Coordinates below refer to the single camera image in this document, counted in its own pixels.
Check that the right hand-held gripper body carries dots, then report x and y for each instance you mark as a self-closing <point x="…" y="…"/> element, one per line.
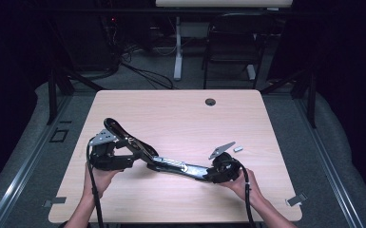
<point x="228" y="167"/>

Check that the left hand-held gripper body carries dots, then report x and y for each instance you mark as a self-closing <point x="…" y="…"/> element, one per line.
<point x="107" y="158"/>

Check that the person's right hand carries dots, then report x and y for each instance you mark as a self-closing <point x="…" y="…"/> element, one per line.
<point x="242" y="186"/>

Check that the person's left hand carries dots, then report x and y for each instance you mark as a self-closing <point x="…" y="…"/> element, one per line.
<point x="100" y="182"/>

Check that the small grey metal piece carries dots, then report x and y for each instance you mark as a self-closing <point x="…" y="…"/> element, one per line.
<point x="238" y="148"/>

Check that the black metal stand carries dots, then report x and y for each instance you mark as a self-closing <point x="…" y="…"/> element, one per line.
<point x="53" y="91"/>
<point x="310" y="95"/>

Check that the short white desk foot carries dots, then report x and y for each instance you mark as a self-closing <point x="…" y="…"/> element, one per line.
<point x="251" y="72"/>

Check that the white desk leg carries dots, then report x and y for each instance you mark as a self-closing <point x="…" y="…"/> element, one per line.
<point x="178" y="53"/>

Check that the black chair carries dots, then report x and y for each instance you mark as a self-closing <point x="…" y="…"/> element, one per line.
<point x="234" y="34"/>

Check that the white desk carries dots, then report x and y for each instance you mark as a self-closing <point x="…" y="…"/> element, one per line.
<point x="225" y="3"/>

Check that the grey table corner bracket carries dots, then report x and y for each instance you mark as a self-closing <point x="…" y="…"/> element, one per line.
<point x="296" y="199"/>
<point x="55" y="200"/>

